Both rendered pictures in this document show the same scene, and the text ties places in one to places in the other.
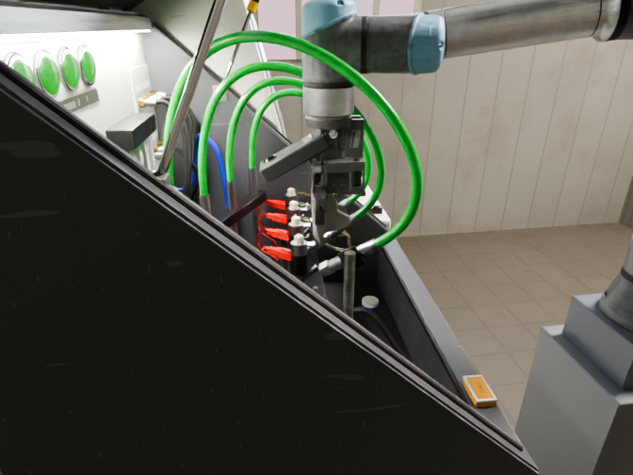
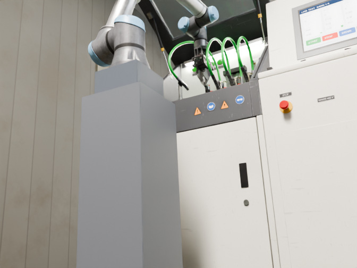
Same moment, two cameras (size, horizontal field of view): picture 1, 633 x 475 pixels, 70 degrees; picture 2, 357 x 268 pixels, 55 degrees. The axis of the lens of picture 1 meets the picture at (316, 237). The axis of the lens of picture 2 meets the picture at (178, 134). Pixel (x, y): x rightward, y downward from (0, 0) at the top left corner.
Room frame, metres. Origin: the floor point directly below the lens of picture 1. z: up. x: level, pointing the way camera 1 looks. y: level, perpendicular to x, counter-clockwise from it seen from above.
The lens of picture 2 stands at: (1.55, -1.50, 0.34)
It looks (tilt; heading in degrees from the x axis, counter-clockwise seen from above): 16 degrees up; 125
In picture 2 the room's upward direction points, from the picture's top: 3 degrees counter-clockwise
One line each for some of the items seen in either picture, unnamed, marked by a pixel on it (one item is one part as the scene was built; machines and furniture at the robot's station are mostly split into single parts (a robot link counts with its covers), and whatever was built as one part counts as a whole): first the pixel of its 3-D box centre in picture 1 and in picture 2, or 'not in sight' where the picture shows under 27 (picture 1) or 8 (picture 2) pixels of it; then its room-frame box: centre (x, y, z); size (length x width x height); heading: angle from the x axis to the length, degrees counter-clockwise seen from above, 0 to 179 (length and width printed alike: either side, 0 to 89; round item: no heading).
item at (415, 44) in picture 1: (400, 44); (190, 25); (0.69, -0.12, 1.40); 0.11 x 0.11 x 0.08; 84
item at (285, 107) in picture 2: not in sight; (285, 105); (1.16, -0.20, 0.80); 0.05 x 0.04 x 0.05; 6
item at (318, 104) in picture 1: (328, 102); (201, 46); (0.69, -0.02, 1.33); 0.08 x 0.08 x 0.05
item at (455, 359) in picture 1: (422, 341); (189, 114); (0.71, -0.21, 0.87); 0.62 x 0.04 x 0.16; 6
